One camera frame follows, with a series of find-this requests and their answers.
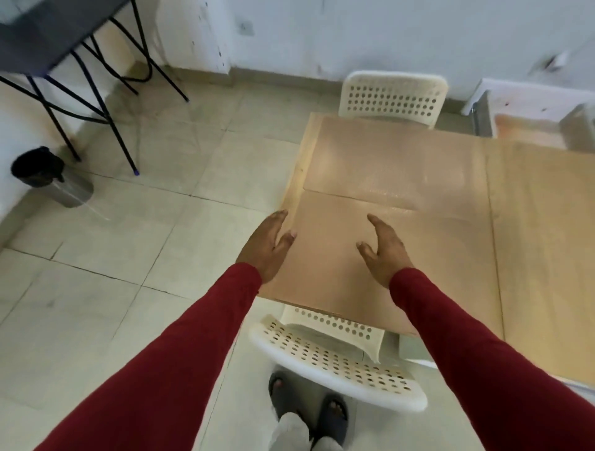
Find person's right hand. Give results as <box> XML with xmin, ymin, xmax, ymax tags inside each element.
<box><xmin>356</xmin><ymin>214</ymin><xmax>415</xmax><ymax>290</ymax></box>

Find person's left hand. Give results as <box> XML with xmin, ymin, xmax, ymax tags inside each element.
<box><xmin>236</xmin><ymin>210</ymin><xmax>298</xmax><ymax>284</ymax></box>

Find person's left forearm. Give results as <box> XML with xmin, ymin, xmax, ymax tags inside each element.
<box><xmin>35</xmin><ymin>262</ymin><xmax>263</xmax><ymax>451</ymax></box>

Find person's right forearm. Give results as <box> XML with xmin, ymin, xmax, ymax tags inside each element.
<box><xmin>389</xmin><ymin>268</ymin><xmax>595</xmax><ymax>451</ymax></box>

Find brown paper sheet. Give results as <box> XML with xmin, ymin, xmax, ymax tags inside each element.
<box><xmin>259</xmin><ymin>190</ymin><xmax>505</xmax><ymax>338</ymax></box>
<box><xmin>303</xmin><ymin>113</ymin><xmax>491</xmax><ymax>220</ymax></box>

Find white perforated plastic chair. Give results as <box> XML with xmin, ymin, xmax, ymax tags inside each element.
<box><xmin>338</xmin><ymin>70</ymin><xmax>450</xmax><ymax>130</ymax></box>
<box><xmin>249</xmin><ymin>304</ymin><xmax>428</xmax><ymax>414</ymax></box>

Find person's left dark slipper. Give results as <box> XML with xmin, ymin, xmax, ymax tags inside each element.
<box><xmin>268</xmin><ymin>371</ymin><xmax>304</xmax><ymax>421</ymax></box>

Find person's dark slipper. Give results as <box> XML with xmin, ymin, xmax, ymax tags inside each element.
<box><xmin>268</xmin><ymin>371</ymin><xmax>304</xmax><ymax>421</ymax></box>
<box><xmin>317</xmin><ymin>393</ymin><xmax>350</xmax><ymax>448</ymax></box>

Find person's right dark slipper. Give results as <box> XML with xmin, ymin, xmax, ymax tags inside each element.
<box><xmin>317</xmin><ymin>393</ymin><xmax>350</xmax><ymax>448</ymax></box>

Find person's white trouser legs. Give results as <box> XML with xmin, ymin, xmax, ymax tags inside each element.
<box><xmin>269</xmin><ymin>412</ymin><xmax>346</xmax><ymax>451</ymax></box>

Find white cabinet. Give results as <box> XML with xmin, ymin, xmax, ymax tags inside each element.
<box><xmin>461</xmin><ymin>77</ymin><xmax>595</xmax><ymax>154</ymax></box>

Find steel bin with black bag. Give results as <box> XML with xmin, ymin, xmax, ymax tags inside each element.
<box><xmin>11</xmin><ymin>146</ymin><xmax>95</xmax><ymax>209</ymax></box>

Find dark table with black frame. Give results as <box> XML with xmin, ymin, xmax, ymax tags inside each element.
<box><xmin>0</xmin><ymin>0</ymin><xmax>190</xmax><ymax>177</ymax></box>

